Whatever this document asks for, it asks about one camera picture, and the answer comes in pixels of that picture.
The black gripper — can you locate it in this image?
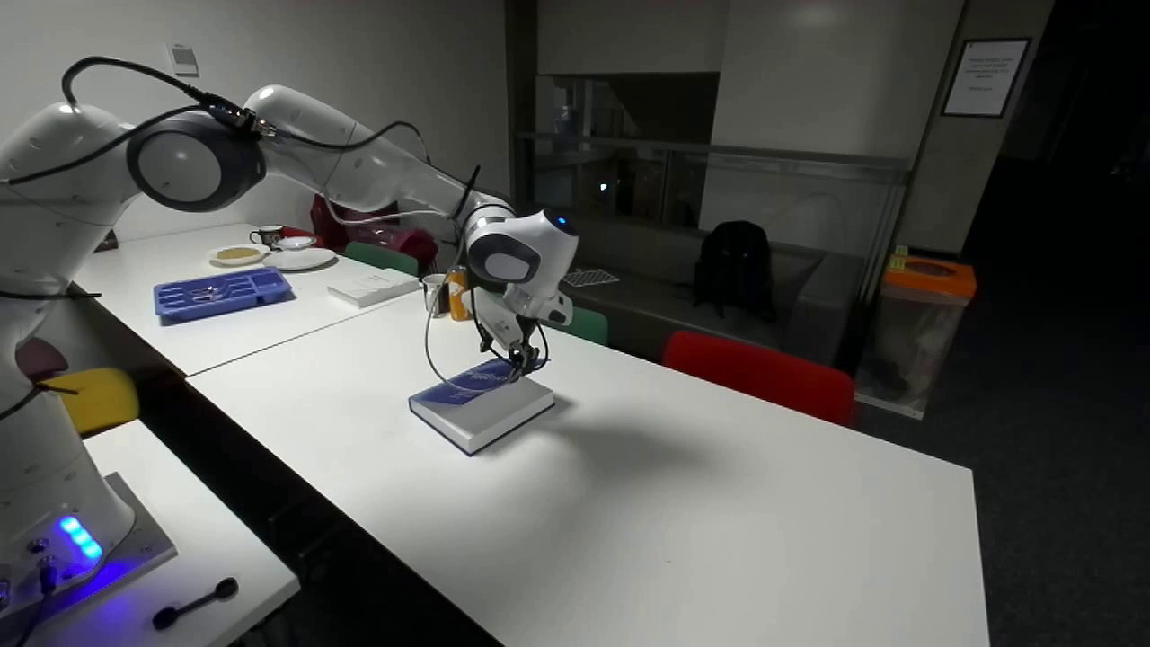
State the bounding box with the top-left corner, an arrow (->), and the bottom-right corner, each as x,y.
477,326 -> 554,380

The blue hardcover book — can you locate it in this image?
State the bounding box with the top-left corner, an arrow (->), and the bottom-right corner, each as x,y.
405,357 -> 560,460

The white book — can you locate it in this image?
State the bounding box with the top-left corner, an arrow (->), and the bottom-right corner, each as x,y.
326,268 -> 424,314

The white round plate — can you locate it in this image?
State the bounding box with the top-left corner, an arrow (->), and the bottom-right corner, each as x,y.
261,245 -> 343,277

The red chair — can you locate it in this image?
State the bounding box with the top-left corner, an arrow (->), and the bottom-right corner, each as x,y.
659,326 -> 864,428

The yellowish round plate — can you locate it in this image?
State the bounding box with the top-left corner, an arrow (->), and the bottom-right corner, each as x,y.
210,241 -> 272,268

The blue compartment tray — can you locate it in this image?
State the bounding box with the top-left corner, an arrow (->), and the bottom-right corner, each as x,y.
152,267 -> 297,326

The dark grey sofa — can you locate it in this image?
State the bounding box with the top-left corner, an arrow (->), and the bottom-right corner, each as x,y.
560,213 -> 870,362

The bin with orange lid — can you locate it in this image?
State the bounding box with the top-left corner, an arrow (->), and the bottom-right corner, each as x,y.
864,251 -> 981,408

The yellow block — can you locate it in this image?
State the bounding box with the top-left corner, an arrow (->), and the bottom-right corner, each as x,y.
39,362 -> 143,440

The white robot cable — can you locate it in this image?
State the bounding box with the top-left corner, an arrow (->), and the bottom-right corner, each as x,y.
417,281 -> 455,388

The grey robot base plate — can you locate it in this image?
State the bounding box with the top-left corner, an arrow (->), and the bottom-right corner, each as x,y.
0,470 -> 179,647

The framed paper wall notice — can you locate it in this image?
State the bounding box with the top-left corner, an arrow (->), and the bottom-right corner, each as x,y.
937,36 -> 1034,122

